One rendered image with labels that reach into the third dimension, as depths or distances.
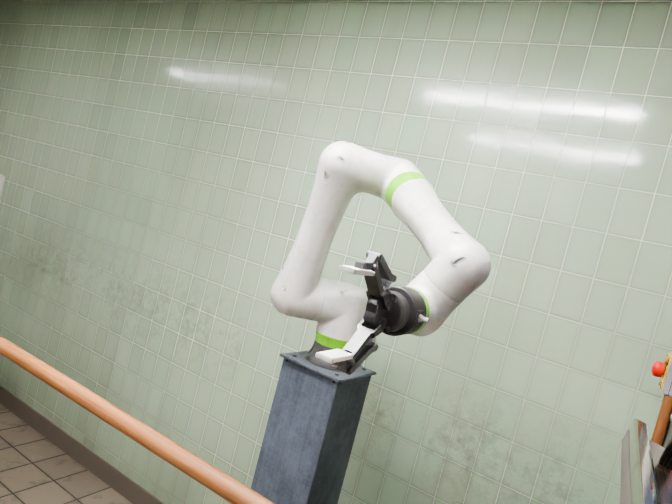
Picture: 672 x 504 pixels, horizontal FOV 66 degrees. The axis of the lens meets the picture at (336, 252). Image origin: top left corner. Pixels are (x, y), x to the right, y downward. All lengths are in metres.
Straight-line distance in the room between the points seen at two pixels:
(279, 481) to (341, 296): 0.57
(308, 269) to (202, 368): 1.28
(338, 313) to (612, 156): 1.02
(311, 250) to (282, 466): 0.64
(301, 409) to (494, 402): 0.71
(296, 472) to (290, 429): 0.12
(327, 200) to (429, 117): 0.85
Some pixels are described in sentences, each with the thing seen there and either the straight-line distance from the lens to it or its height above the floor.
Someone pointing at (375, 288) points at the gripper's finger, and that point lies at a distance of 0.85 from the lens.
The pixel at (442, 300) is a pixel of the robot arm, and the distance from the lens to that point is 1.03.
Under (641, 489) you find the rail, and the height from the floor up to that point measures 1.44.
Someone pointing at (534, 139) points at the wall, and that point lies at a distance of 1.94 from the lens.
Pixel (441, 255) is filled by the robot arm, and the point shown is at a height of 1.60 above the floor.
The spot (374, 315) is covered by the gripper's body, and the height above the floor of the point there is 1.48.
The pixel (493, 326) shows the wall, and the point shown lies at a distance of 1.89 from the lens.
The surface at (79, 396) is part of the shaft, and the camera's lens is 1.07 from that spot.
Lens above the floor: 1.61
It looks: 3 degrees down
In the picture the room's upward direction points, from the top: 14 degrees clockwise
